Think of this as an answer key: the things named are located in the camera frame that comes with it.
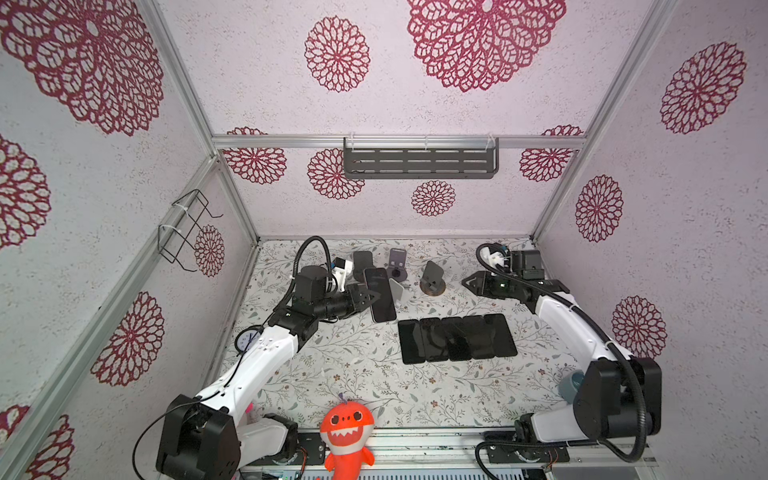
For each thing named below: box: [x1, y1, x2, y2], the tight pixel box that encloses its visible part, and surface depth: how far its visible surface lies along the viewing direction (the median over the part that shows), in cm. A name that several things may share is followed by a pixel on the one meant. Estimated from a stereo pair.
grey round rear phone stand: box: [387, 248, 408, 282], surface depth 108 cm
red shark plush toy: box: [320, 401, 375, 480], surface depth 70 cm
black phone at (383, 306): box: [363, 267, 397, 323], surface depth 76 cm
